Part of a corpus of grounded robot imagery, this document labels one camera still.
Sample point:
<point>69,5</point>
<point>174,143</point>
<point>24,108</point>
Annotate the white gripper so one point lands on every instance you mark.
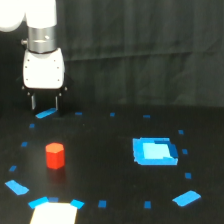
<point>44,71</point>

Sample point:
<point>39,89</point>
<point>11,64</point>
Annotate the red hexagonal block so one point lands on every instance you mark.
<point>55,155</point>

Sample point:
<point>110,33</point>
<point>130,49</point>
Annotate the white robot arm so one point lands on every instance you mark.
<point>41,20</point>

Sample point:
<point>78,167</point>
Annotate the blue tape strip far left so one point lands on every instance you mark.
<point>46,113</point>

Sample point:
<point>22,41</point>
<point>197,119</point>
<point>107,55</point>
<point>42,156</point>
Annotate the black curtain backdrop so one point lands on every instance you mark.
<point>143,52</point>

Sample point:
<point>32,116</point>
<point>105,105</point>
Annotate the blue tape strip near left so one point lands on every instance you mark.
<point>16,187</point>

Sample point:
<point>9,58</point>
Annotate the blue tape strip bottom left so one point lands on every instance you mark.
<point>37,202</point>

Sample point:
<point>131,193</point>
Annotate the blue tape strip beside paper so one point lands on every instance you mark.
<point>77,204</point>

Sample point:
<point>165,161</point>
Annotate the white paper sheet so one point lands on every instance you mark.
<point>54,213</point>

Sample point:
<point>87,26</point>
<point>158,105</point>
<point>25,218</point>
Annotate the blue square tape target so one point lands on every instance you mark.
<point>155,152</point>

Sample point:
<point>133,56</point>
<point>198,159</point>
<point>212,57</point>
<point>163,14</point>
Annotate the blue tape strip near right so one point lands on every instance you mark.
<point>186,198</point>

